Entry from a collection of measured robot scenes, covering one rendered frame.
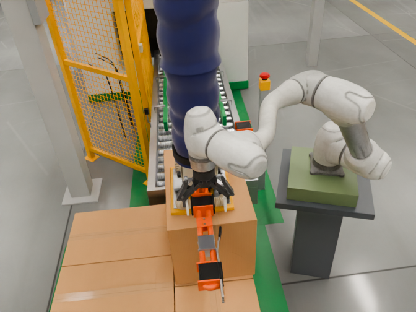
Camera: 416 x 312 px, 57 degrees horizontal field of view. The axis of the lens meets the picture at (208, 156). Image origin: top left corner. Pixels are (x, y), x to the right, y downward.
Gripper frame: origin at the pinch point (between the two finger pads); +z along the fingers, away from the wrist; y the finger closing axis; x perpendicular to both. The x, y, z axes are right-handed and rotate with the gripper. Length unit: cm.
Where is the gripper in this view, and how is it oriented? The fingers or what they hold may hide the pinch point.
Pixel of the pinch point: (206, 208)
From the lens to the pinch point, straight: 140.9
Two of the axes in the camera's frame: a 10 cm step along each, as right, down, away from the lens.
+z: 0.5, 7.9, 6.1
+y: -10.0, 0.9, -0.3
